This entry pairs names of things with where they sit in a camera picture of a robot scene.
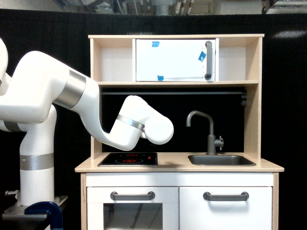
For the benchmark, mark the white cabinet door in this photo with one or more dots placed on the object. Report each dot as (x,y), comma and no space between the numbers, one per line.
(199,214)

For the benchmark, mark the grey microwave handle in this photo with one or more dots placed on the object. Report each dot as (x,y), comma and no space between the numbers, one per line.
(209,69)

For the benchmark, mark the white microwave door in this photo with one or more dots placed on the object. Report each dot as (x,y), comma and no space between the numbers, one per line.
(174,60)

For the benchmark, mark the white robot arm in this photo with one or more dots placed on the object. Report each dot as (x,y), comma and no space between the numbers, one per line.
(27,104)

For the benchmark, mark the grey cabinet door handle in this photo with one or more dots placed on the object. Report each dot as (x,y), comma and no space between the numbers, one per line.
(241,197)

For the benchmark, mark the wooden toy kitchen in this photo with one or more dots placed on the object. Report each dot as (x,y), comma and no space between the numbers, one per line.
(113,62)

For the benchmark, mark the grey toy faucet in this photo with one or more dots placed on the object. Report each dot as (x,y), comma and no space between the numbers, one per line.
(212,141)

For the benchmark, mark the blue C-clamp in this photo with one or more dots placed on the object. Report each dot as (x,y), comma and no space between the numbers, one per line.
(51,209)

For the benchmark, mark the black toy stovetop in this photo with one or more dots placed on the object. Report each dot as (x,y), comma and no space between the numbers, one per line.
(130,159)

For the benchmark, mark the white oven door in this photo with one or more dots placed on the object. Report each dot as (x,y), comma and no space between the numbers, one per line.
(161,213)

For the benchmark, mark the grey sink basin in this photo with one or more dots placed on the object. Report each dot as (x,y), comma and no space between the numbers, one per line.
(219,160)

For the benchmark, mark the grey oven door handle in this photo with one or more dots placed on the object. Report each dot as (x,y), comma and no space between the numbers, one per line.
(132,197)

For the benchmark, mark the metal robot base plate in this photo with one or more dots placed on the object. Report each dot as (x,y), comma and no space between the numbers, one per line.
(17,211)

